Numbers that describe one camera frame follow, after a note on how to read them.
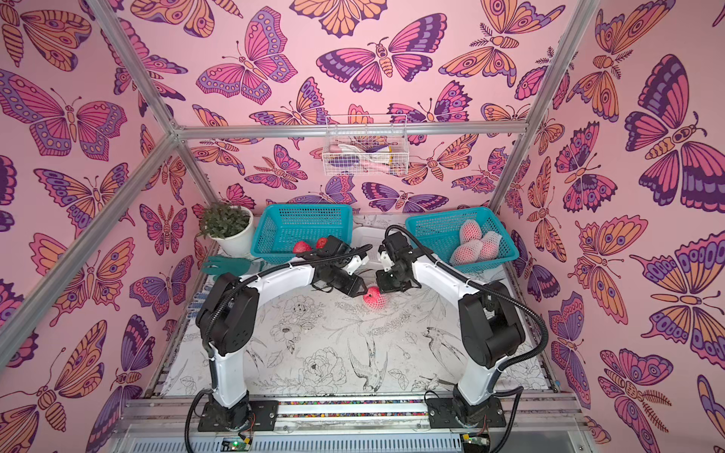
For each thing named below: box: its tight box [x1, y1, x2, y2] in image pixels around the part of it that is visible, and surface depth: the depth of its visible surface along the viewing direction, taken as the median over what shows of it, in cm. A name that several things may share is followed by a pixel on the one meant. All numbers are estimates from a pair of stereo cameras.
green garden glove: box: [202, 255, 253, 280], surface depth 107 cm
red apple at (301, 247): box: [292, 240, 313, 254], surface depth 105 cm
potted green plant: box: [198, 201, 254, 258], surface depth 100 cm
